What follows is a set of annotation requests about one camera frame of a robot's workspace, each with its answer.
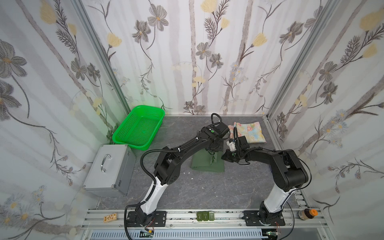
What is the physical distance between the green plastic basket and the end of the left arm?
0.45 meters

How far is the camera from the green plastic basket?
1.00 meters

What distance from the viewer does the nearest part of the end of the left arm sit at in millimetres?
646
